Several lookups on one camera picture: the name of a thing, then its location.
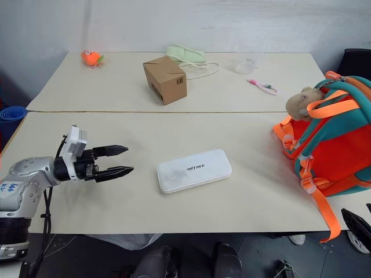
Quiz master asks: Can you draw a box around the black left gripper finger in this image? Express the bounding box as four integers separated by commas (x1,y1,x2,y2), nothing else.
94,166,135,184
92,144,129,160

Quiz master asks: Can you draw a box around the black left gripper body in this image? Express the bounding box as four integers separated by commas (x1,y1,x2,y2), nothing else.
74,147,100,182

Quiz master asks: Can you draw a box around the orange and teal backpack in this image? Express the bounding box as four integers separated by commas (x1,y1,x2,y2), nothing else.
271,70,371,244

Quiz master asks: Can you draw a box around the white rectangular case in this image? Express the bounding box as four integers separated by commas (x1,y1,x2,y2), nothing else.
156,148,233,195

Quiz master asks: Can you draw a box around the white patterned shoe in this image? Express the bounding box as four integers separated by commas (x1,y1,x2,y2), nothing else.
345,231,367,255

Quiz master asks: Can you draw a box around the plain white shoe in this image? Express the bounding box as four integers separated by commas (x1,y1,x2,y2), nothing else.
288,233,307,246

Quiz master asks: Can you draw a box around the white plastic bag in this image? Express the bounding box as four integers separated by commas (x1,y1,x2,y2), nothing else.
85,233,163,251

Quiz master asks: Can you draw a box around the small black floor object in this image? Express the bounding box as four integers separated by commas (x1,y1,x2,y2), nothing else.
274,259,298,278

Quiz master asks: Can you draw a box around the blue rolled mat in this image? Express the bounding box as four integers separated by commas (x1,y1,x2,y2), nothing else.
0,105,28,152

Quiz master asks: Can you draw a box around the brown cardboard box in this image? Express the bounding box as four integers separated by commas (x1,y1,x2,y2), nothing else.
142,55,187,106

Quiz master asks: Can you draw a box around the orange plush toy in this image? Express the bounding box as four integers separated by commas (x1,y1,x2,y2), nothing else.
80,50,106,70

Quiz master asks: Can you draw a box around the dark rounded shape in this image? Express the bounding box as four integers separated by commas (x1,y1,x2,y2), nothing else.
132,245,181,278
212,242,243,278

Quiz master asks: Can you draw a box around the green face mask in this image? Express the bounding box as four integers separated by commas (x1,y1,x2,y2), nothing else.
165,43,221,81

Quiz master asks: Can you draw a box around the beige plush bear toy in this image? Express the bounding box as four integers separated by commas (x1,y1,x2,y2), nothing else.
285,86,326,122

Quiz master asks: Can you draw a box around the black chair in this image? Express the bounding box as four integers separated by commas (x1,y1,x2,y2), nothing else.
336,48,371,82

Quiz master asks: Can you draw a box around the clear plastic cup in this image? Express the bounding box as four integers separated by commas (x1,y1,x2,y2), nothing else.
232,51,264,75

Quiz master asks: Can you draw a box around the pink toothbrush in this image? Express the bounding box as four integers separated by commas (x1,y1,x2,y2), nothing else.
246,78,279,97

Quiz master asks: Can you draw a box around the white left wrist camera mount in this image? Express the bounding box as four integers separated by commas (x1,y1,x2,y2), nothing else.
61,125,88,181

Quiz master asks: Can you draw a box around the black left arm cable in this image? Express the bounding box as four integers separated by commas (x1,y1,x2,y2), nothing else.
27,133,70,272

